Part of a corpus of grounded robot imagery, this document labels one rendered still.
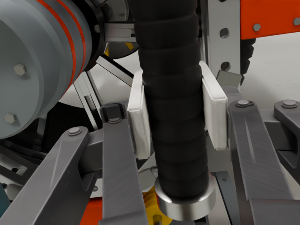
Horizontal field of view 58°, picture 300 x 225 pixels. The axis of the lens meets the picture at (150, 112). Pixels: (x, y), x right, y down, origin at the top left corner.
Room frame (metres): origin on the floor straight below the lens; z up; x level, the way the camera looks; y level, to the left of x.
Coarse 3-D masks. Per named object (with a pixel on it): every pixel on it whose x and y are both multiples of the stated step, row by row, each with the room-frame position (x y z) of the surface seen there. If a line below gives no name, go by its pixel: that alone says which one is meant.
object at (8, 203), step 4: (0, 184) 0.32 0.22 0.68; (0, 188) 0.31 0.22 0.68; (0, 192) 0.30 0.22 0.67; (4, 192) 0.32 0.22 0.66; (0, 196) 0.30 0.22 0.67; (4, 196) 0.31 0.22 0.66; (0, 200) 0.30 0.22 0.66; (4, 200) 0.30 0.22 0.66; (8, 200) 0.32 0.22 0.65; (0, 204) 0.29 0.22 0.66; (4, 204) 0.30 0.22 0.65; (8, 204) 0.31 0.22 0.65; (0, 208) 0.29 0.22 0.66; (4, 208) 0.30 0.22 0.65; (0, 212) 0.29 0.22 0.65; (0, 216) 0.29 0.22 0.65
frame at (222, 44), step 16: (208, 0) 0.36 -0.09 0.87; (224, 0) 0.37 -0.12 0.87; (208, 16) 0.36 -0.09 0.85; (224, 16) 0.36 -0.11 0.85; (208, 32) 0.36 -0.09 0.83; (224, 32) 0.40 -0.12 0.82; (208, 48) 0.37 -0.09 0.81; (224, 48) 0.36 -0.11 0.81; (208, 64) 0.37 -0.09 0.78; (224, 64) 0.40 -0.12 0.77; (224, 80) 0.35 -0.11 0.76; (240, 80) 0.35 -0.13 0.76; (0, 160) 0.43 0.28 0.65; (16, 160) 0.43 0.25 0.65; (144, 160) 0.37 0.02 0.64; (0, 176) 0.38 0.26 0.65; (16, 176) 0.39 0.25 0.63; (144, 176) 0.36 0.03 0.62; (16, 192) 0.38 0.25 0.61; (96, 192) 0.37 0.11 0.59
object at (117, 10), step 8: (112, 0) 0.89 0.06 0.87; (120, 0) 0.88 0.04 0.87; (128, 0) 0.93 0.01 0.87; (112, 8) 0.89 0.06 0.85; (120, 8) 0.89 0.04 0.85; (128, 8) 0.93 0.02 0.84; (112, 16) 0.89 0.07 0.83; (120, 16) 0.89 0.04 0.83; (128, 16) 0.93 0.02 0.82; (112, 48) 0.93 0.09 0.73; (120, 48) 0.93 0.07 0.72; (128, 48) 0.93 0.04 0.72; (136, 48) 0.93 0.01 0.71; (112, 56) 0.93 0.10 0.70; (120, 56) 0.93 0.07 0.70
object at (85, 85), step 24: (72, 0) 0.52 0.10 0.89; (96, 0) 0.47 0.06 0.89; (96, 24) 0.52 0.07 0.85; (120, 24) 0.47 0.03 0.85; (96, 48) 0.52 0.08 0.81; (120, 72) 0.47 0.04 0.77; (96, 96) 0.48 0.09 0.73; (48, 120) 0.49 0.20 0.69; (72, 120) 0.62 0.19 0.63; (96, 120) 0.48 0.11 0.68; (24, 144) 0.48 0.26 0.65; (48, 144) 0.50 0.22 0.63
